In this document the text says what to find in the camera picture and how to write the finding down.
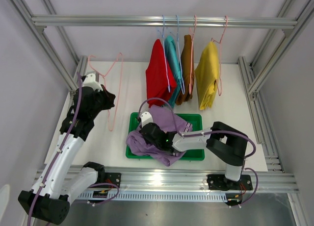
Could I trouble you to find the teal trousers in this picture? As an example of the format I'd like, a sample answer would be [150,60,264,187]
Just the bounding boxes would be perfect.
[165,35,182,108]

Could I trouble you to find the aluminium front frame rail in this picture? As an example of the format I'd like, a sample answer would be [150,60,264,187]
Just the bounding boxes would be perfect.
[105,167,299,193]

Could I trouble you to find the purple trousers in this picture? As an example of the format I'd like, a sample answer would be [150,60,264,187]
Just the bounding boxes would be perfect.
[126,105,193,167]

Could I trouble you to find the green plastic tray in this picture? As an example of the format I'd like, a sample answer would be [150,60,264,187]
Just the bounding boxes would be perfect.
[125,112,205,161]

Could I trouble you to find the aluminium frame posts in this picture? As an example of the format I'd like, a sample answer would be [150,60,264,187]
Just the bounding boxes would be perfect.
[237,0,314,159]
[8,0,87,94]

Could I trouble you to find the aluminium left frame posts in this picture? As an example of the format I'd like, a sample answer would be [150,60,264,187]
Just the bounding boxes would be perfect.
[8,0,87,94]

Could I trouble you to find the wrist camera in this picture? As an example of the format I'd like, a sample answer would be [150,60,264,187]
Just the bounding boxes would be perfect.
[81,72,103,91]
[139,111,153,129]

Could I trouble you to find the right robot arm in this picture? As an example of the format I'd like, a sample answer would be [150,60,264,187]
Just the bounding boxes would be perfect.
[139,122,256,189]

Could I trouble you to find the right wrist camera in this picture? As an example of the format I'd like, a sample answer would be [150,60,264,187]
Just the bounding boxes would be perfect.
[139,111,153,129]

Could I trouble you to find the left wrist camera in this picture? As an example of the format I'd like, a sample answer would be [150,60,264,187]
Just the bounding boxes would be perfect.
[81,72,103,91]

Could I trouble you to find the red trousers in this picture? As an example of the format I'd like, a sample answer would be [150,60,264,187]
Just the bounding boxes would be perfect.
[145,39,177,107]

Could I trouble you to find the aluminium right frame posts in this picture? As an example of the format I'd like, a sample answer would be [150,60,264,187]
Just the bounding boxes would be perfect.
[237,0,314,159]

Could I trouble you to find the blue hanger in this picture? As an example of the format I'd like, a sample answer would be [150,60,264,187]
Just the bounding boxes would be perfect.
[157,15,171,93]
[176,14,185,94]

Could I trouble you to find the brown trousers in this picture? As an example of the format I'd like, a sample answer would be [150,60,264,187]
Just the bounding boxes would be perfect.
[176,35,195,105]

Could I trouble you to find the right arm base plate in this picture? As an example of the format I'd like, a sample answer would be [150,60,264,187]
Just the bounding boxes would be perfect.
[207,174,253,191]

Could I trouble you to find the pink hanger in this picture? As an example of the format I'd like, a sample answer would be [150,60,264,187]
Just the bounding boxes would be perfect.
[211,15,228,96]
[189,15,197,95]
[87,52,124,132]

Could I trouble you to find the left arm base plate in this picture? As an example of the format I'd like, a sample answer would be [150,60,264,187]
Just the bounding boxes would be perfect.
[104,173,122,187]

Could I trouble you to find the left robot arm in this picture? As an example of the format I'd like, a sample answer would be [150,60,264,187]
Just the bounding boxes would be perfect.
[18,82,115,225]

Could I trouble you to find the white slotted cable duct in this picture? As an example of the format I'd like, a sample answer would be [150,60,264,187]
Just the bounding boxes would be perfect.
[73,192,229,202]

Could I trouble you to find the aluminium hanging rail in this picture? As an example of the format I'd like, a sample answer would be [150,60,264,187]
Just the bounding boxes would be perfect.
[31,15,298,29]

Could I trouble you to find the yellow trousers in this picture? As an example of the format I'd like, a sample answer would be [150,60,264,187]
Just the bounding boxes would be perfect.
[195,41,220,110]

